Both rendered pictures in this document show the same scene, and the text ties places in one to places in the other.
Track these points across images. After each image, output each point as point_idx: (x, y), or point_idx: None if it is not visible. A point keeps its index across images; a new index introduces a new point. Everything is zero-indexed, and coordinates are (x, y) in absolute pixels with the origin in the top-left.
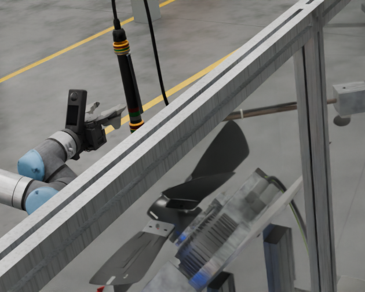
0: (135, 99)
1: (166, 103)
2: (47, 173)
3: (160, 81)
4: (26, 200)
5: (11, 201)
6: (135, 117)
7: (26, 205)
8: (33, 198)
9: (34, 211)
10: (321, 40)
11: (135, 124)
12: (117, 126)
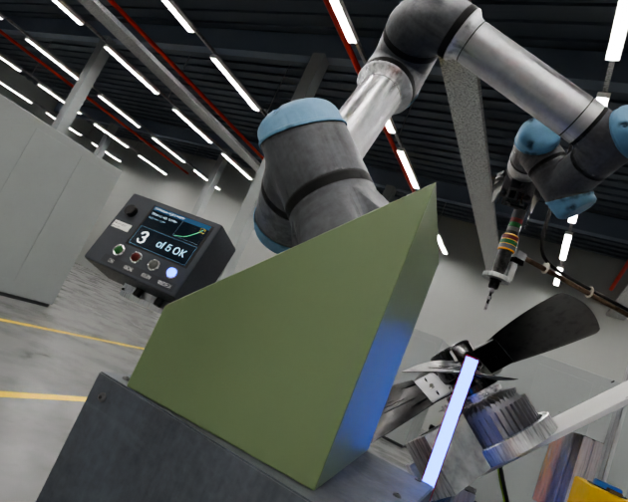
0: (525, 212)
1: (543, 237)
2: (558, 147)
3: (549, 213)
4: (621, 107)
5: (587, 106)
6: (518, 228)
7: (623, 111)
8: None
9: None
10: None
11: (515, 235)
12: (531, 209)
